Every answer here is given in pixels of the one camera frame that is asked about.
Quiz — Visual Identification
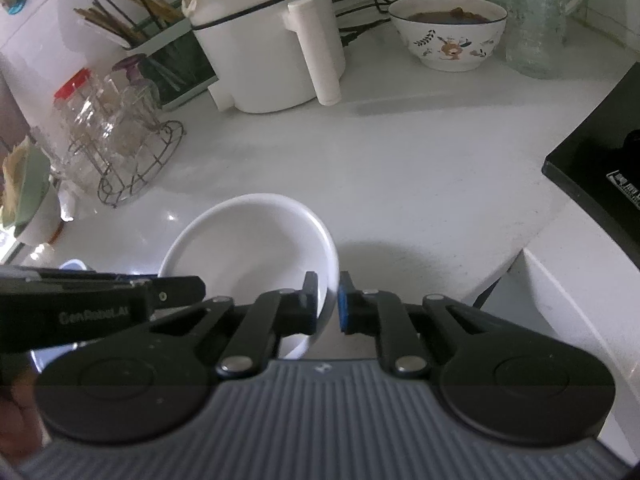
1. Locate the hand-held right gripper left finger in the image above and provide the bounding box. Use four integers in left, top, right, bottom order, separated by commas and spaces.
147, 271, 321, 379

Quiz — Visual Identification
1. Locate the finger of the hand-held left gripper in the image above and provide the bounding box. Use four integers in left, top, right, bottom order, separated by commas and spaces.
116, 274, 207, 322

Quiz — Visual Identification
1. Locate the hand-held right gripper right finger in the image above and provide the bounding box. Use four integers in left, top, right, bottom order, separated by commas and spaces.
338, 270, 507, 379

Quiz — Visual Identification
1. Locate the plain white bowl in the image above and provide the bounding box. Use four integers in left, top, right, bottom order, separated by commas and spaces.
157, 192, 341, 361

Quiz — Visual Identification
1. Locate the white bowl under colander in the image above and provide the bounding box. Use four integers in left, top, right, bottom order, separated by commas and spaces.
15, 182, 65, 247

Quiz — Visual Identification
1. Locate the green colander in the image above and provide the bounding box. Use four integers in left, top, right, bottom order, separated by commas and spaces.
0, 135, 52, 234

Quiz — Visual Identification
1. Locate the bundle of dry noodles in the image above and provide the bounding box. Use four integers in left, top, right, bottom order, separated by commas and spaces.
2, 141, 34, 212

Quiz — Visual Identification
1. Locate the clear glass cup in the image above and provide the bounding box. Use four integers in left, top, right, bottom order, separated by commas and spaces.
106, 114, 152, 172
113, 54, 162, 128

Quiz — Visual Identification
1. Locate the green white utensil holder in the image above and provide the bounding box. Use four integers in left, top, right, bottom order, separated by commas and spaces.
125, 12, 220, 112

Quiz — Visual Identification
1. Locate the red-lid clear jar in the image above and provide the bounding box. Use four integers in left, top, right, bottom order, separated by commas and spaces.
52, 67, 109, 186

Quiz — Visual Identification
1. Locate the white electric pot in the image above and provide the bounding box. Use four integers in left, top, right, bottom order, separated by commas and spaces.
181, 0, 347, 114

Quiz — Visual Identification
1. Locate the floral bowl with food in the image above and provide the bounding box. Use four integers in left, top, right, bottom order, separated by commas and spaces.
389, 0, 509, 72

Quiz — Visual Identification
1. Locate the bundle of chopsticks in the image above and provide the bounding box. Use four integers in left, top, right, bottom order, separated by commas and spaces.
74, 0, 187, 47

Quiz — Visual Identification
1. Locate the black induction cooker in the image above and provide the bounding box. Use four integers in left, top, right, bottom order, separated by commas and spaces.
542, 62, 640, 264

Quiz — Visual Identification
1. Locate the clear glass pitcher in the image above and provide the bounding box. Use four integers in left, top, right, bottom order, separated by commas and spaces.
492, 0, 599, 80

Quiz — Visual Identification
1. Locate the wire glass holder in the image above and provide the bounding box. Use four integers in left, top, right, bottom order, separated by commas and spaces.
67, 117, 187, 209

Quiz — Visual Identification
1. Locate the black power cable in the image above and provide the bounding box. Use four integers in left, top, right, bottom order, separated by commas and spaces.
330, 0, 417, 47

